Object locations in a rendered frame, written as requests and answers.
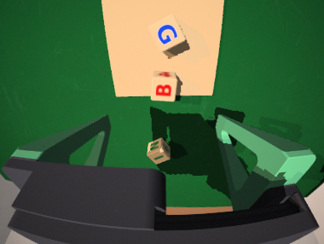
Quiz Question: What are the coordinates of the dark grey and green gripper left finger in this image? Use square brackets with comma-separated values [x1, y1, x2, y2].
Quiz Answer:
[11, 114, 111, 166]

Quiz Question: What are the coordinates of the peach flat mat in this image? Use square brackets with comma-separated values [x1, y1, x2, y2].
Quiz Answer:
[101, 0, 224, 96]

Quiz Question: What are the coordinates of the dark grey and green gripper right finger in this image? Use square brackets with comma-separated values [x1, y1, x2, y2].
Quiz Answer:
[216, 114, 316, 211]

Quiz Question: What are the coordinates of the beige letter block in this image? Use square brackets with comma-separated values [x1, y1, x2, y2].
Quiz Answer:
[148, 14, 186, 53]
[148, 137, 171, 165]
[151, 70, 177, 102]

